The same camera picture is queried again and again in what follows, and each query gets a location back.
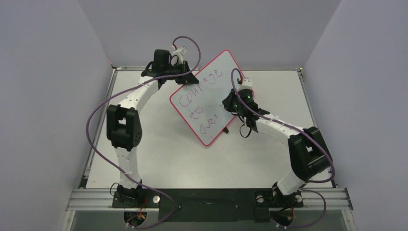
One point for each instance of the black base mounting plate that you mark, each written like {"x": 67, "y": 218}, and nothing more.
{"x": 208, "y": 205}

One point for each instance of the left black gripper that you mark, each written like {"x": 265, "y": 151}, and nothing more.
{"x": 189, "y": 78}

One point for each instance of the pink framed whiteboard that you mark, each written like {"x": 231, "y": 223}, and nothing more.
{"x": 200, "y": 105}

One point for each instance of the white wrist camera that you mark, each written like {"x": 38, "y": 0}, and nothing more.
{"x": 180, "y": 51}
{"x": 246, "y": 84}

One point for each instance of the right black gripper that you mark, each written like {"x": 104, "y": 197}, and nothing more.
{"x": 231, "y": 101}

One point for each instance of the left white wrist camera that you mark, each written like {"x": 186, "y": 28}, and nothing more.
{"x": 180, "y": 51}

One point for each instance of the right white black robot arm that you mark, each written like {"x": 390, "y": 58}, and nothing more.
{"x": 308, "y": 151}

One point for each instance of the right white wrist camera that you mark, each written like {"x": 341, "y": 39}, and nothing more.
{"x": 246, "y": 84}

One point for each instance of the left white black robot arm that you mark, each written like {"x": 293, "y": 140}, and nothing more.
{"x": 123, "y": 122}

